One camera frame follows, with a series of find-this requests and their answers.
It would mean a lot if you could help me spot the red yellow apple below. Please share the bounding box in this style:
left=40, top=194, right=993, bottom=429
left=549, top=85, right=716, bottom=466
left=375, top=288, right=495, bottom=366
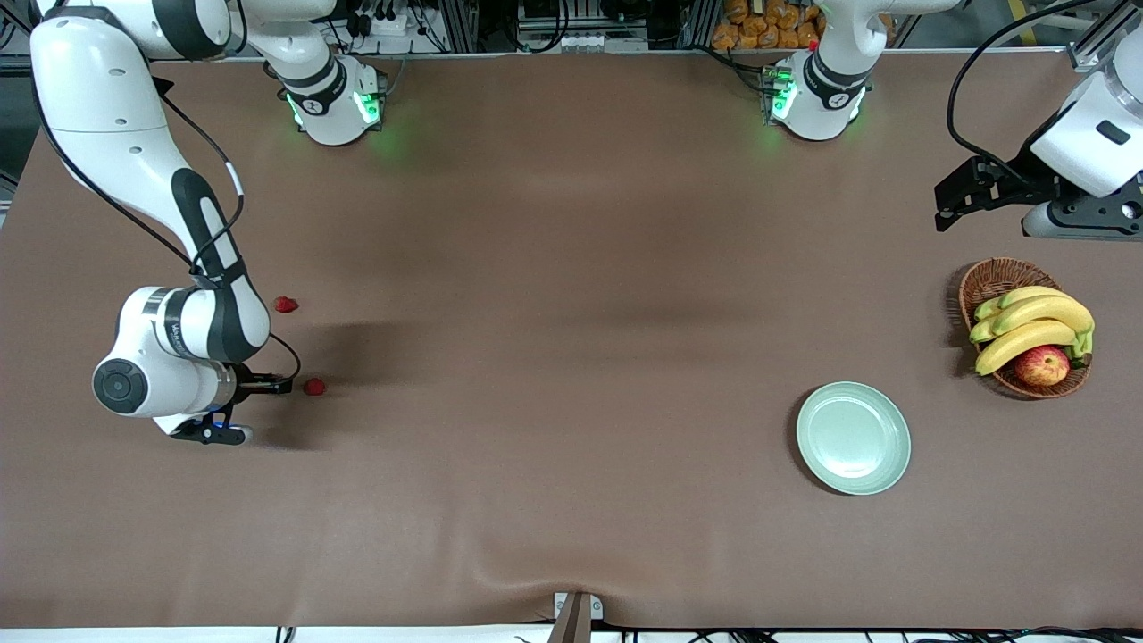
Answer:
left=1014, top=345, right=1071, bottom=388

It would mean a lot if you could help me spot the yellow banana bunch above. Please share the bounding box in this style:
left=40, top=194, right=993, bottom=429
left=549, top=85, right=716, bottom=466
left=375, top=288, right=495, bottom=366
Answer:
left=969, top=286, right=1097, bottom=377

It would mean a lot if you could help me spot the metal clamp bracket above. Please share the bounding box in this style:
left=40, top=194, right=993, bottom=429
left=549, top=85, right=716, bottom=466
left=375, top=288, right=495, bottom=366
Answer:
left=549, top=591, right=605, bottom=643

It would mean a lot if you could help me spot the brown wicker basket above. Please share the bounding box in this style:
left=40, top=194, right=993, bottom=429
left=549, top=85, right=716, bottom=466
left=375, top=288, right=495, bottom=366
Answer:
left=958, top=257, right=1093, bottom=400

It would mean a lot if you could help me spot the mint green round plate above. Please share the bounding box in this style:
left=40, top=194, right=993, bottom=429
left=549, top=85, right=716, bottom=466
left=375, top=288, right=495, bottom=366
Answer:
left=796, top=381, right=913, bottom=497

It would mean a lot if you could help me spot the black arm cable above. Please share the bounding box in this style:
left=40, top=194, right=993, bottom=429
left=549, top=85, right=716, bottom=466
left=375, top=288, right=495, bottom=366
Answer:
left=947, top=0, right=1108, bottom=184
left=31, top=76, right=302, bottom=385

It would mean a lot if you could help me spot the aluminium frame profile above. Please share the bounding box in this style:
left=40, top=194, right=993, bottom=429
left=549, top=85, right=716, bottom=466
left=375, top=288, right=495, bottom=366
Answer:
left=1067, top=0, right=1128, bottom=72

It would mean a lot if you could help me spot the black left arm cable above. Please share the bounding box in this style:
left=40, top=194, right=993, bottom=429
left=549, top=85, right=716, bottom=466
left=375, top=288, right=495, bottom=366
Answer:
left=947, top=0, right=1108, bottom=184

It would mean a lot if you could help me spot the brown table cloth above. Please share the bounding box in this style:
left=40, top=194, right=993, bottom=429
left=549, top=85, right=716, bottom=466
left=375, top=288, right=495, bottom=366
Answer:
left=0, top=49, right=1143, bottom=630

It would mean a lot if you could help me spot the white terminal block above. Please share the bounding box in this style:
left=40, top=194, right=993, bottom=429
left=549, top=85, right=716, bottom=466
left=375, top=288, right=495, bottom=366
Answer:
left=555, top=31, right=626, bottom=52

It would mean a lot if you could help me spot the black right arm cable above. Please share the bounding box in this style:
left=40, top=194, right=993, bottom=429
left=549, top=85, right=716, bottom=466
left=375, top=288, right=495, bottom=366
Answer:
left=31, top=76, right=302, bottom=385

